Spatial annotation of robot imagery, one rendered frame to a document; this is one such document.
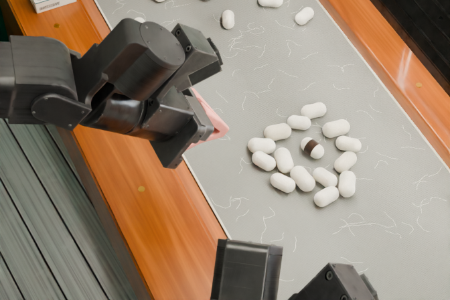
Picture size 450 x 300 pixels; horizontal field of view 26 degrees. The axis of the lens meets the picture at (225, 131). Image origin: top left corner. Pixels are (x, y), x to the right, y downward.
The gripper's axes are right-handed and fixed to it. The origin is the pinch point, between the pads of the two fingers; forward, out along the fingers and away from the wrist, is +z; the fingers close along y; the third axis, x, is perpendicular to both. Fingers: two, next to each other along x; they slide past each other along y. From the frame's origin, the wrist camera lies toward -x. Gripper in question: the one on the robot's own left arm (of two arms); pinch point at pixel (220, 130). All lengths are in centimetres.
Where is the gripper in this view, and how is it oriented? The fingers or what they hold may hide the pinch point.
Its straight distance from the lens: 113.8
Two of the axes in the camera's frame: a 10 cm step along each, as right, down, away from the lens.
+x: -5.9, 7.0, 4.1
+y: -4.3, -7.0, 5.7
